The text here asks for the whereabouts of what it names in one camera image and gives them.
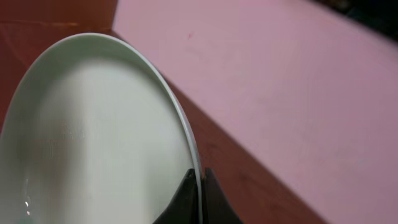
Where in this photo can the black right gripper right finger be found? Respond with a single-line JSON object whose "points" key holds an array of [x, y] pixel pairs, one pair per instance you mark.
{"points": [[215, 204]]}

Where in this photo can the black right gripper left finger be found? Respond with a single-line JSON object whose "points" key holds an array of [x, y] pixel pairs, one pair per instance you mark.
{"points": [[183, 207]]}

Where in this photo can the mint green plate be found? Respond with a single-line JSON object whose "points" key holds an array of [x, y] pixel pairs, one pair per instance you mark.
{"points": [[93, 134]]}

